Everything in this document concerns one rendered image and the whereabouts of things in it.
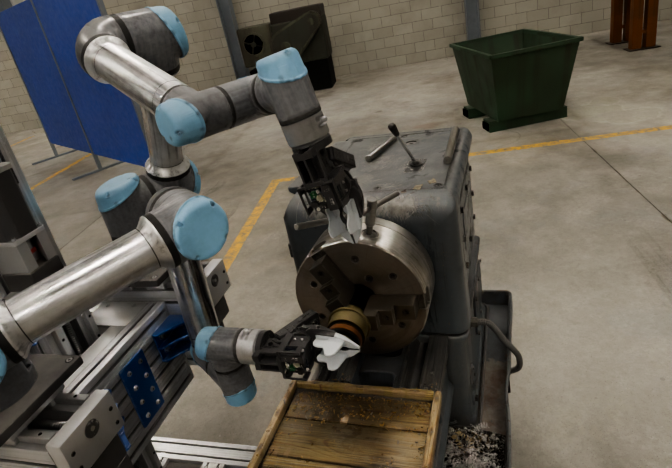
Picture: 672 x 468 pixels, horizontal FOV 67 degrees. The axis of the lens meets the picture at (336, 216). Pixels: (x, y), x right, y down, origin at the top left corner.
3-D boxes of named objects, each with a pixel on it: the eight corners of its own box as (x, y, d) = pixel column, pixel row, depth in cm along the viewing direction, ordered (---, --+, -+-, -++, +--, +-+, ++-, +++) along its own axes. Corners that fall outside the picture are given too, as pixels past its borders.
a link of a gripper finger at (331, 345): (353, 365, 97) (309, 361, 100) (361, 344, 102) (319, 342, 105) (350, 352, 96) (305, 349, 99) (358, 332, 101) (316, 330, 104)
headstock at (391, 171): (354, 232, 197) (336, 136, 181) (481, 228, 181) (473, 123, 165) (300, 328, 147) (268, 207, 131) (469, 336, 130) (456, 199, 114)
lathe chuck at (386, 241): (306, 315, 135) (309, 211, 120) (424, 343, 128) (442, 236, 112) (294, 337, 127) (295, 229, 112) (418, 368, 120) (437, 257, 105)
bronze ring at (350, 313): (328, 298, 111) (316, 325, 103) (369, 298, 108) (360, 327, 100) (336, 331, 115) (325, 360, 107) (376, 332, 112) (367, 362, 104)
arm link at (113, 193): (102, 232, 136) (82, 185, 130) (148, 211, 144) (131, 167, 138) (119, 241, 127) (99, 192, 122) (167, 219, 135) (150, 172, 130)
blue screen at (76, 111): (32, 164, 841) (-37, 15, 745) (80, 148, 888) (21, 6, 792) (134, 204, 553) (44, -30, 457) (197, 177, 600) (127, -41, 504)
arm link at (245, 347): (257, 347, 114) (247, 318, 110) (275, 349, 112) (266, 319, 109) (241, 371, 107) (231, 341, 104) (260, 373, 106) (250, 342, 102)
